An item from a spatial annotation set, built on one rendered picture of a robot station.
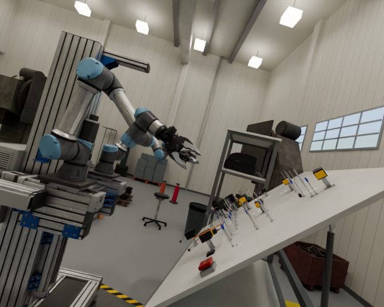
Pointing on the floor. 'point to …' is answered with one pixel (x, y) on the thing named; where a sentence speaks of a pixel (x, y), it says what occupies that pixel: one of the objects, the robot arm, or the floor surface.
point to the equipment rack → (259, 141)
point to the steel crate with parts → (315, 265)
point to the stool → (157, 210)
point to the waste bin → (195, 217)
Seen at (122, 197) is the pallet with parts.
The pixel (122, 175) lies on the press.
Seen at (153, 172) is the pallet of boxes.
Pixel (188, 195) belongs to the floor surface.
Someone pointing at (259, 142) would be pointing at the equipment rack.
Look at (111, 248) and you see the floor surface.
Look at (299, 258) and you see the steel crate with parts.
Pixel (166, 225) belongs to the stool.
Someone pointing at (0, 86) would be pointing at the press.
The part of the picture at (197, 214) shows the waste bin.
